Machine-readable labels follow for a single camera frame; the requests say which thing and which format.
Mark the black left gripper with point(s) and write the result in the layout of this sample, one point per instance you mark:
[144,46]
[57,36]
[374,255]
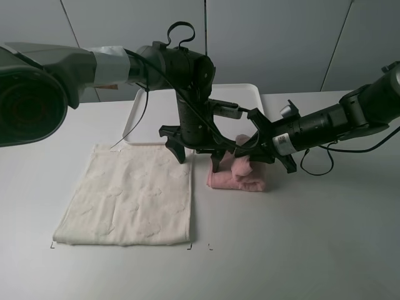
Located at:
[196,130]

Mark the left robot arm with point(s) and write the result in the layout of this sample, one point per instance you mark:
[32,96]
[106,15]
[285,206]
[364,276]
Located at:
[40,82]

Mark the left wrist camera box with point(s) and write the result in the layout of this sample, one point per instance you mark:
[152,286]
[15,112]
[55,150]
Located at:
[225,109]

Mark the pink embossed towel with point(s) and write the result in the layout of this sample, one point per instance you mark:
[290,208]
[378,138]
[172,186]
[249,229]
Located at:
[239,173]

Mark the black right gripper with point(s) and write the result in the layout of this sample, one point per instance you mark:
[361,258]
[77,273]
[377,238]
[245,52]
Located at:
[260,146]

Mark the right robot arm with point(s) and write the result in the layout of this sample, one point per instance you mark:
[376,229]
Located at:
[362,112]

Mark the cream white embossed towel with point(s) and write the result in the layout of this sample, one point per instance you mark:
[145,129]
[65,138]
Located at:
[130,195]

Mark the white rectangular plastic tray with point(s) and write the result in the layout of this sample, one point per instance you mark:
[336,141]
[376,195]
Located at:
[151,111]

